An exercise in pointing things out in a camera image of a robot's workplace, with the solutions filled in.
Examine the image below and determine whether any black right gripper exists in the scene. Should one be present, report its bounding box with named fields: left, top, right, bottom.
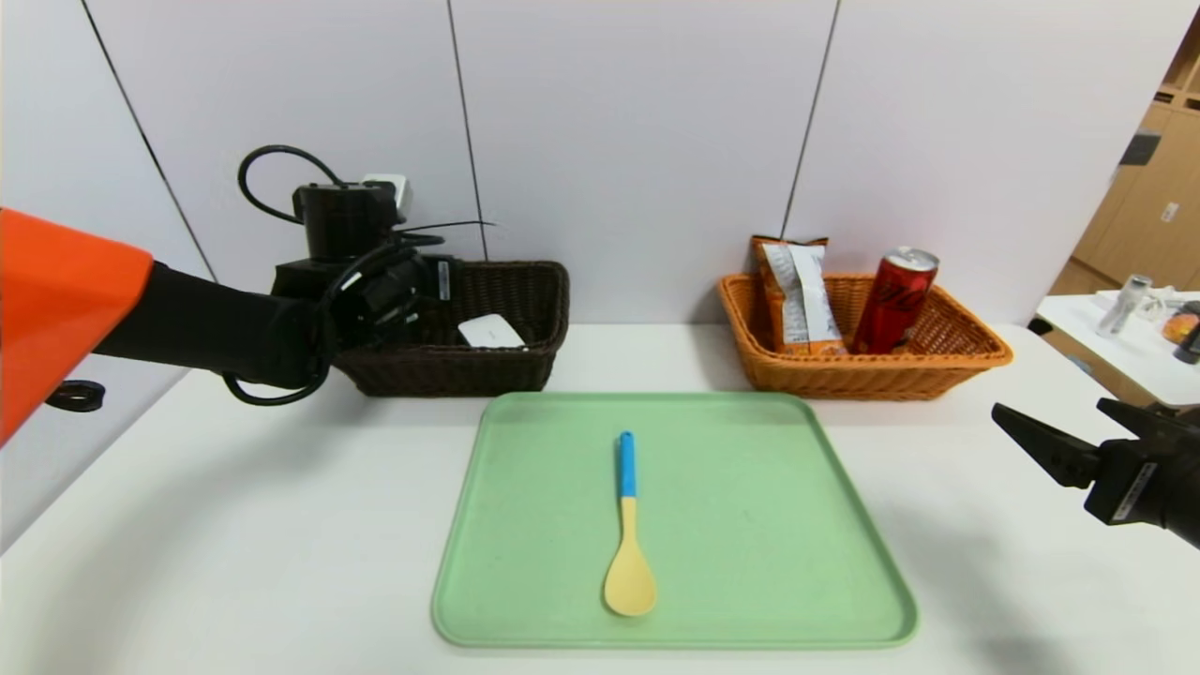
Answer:
left=991, top=397, right=1200, bottom=550

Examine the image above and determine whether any red soda can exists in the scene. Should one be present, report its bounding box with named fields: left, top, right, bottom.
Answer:
left=850, top=247, right=941, bottom=355

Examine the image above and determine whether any orange snack bag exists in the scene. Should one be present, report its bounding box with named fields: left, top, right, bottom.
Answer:
left=750, top=235, right=847, bottom=357

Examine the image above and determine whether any yellow spoon with blue handle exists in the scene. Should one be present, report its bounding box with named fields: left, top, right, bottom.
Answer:
left=603, top=431, right=657, bottom=617

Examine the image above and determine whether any white rectangular case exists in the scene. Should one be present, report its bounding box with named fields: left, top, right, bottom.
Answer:
left=457, top=314, right=526, bottom=351

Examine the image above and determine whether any orange wicker basket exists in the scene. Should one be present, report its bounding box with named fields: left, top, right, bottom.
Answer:
left=717, top=273, right=1013, bottom=402

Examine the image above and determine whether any dark brown wicker basket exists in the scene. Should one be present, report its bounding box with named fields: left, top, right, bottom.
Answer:
left=323, top=261, right=571, bottom=398

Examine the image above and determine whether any white side table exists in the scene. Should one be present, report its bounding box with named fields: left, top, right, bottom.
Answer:
left=1031, top=291, right=1200, bottom=411

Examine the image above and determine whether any clear silver bottle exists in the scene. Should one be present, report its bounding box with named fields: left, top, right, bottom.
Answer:
left=1095, top=275, right=1152, bottom=338

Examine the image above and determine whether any small clear plastic item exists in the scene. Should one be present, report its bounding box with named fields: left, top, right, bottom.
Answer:
left=1139, top=286, right=1184, bottom=322

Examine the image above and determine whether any light wooden cabinet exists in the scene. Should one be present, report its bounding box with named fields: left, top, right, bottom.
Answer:
left=1045, top=7, right=1200, bottom=299

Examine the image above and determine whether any light green plastic tray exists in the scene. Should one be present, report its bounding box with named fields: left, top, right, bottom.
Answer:
left=431, top=391, right=918, bottom=650

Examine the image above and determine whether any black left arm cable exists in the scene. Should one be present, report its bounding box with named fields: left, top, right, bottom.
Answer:
left=45, top=145, right=498, bottom=413

